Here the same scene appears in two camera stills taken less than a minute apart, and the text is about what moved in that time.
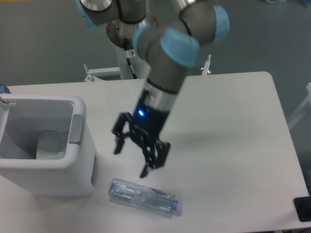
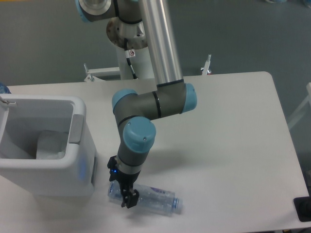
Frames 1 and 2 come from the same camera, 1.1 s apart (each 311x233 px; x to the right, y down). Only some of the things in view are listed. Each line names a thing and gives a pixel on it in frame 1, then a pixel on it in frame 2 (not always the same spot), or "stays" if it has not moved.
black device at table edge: x=302 y=206 stays
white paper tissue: x=51 y=144 stays
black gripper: x=151 y=121 -> x=126 y=181
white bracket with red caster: x=205 y=70 stays
